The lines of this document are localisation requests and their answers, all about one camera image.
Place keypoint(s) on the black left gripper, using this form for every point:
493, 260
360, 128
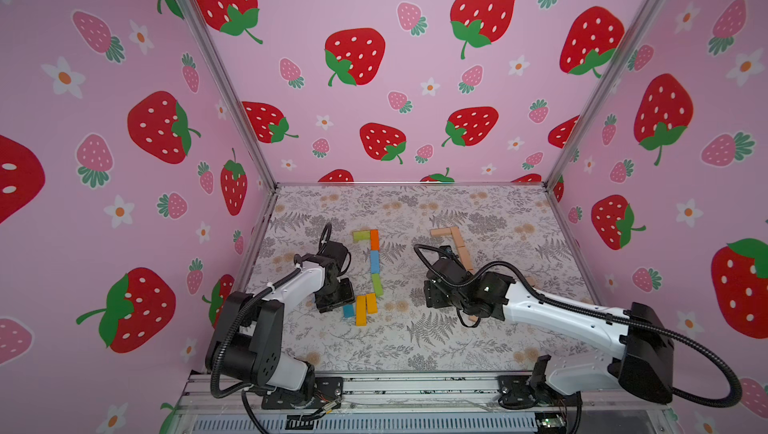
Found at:
348, 296

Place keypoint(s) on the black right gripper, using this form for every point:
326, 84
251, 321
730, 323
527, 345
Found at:
437, 291

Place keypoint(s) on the long yellow wooden block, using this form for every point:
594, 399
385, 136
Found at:
361, 310

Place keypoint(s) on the short yellow wooden block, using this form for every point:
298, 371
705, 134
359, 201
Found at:
371, 303

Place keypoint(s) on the green wooden block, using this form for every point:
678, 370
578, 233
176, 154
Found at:
377, 285
361, 235

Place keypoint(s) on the natural wooden block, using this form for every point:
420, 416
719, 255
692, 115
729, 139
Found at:
457, 237
442, 232
465, 258

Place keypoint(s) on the light blue wooden block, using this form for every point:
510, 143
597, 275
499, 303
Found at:
374, 257

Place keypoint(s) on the orange wooden block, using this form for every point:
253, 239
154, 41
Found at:
374, 240

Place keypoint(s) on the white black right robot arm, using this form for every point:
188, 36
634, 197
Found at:
622, 357

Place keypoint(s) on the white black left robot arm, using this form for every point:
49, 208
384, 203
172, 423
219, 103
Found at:
245, 352

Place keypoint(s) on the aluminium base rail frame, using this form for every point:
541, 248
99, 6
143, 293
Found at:
419, 402

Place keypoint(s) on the aluminium corner post left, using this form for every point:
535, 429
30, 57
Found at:
200, 32

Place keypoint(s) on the aluminium corner post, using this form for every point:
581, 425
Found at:
642, 21
200, 32

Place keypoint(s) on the aluminium corner post right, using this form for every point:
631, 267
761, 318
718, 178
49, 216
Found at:
642, 21

